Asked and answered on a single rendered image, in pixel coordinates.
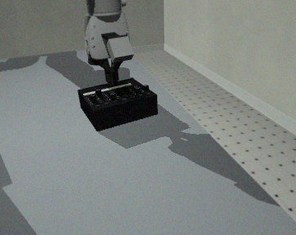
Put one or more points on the black lighting desk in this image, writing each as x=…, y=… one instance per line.
x=108, y=106

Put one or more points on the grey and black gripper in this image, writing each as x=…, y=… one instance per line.
x=96, y=24

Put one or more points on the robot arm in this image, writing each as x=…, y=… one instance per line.
x=119, y=46

